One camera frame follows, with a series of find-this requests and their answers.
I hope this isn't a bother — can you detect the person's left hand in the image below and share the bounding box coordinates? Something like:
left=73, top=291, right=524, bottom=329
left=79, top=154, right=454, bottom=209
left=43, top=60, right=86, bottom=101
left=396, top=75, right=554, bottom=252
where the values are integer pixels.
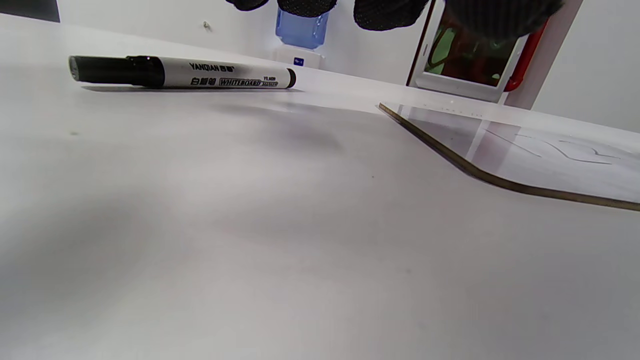
left=225, top=0, right=566, bottom=41

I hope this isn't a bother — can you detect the black and white whiteboard marker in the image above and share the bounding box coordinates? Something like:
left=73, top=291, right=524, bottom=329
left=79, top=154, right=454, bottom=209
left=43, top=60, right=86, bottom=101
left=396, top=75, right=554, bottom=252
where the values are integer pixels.
left=68, top=55, right=297, bottom=90

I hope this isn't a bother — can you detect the small white whiteboard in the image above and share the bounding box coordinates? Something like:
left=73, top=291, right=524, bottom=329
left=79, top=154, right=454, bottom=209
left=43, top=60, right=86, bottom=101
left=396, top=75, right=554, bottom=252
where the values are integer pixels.
left=378, top=102, right=640, bottom=212

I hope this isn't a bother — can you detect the blue bottle on dispenser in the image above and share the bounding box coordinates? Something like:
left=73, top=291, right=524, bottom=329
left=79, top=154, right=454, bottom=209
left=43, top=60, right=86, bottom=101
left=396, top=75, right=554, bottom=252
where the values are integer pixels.
left=274, top=8, right=330, bottom=51

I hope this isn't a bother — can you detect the white water dispenser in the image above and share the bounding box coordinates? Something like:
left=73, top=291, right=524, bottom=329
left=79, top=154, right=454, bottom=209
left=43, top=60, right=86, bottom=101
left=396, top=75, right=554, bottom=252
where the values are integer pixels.
left=272, top=44, right=326, bottom=70

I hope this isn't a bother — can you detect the glass-fronted fire hose cabinet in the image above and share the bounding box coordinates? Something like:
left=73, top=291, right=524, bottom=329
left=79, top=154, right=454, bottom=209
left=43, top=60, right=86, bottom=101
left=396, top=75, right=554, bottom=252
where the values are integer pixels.
left=407, top=0, right=551, bottom=104

